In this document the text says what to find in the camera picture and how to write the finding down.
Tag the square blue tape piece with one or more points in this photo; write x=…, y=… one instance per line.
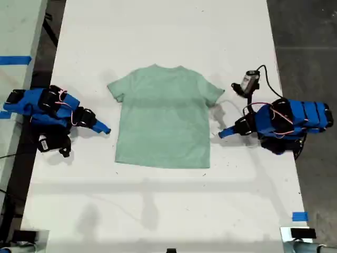
x=300, y=216

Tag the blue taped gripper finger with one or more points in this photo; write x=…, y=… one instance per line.
x=100, y=130
x=228, y=131
x=103, y=125
x=227, y=135

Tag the small black box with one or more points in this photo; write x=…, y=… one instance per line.
x=25, y=235
x=302, y=233

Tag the white side table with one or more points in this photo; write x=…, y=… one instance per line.
x=15, y=29

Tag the pale green T-shirt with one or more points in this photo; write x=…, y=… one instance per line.
x=163, y=118

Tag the black camera stalk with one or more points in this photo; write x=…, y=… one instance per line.
x=249, y=98
x=65, y=151

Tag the short blue tape strip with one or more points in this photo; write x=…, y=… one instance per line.
x=4, y=115

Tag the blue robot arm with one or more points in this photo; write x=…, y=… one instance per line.
x=31, y=105
x=289, y=118

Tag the long blue tape strip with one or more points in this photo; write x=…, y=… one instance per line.
x=14, y=60

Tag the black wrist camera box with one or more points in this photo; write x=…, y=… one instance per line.
x=249, y=79
x=43, y=144

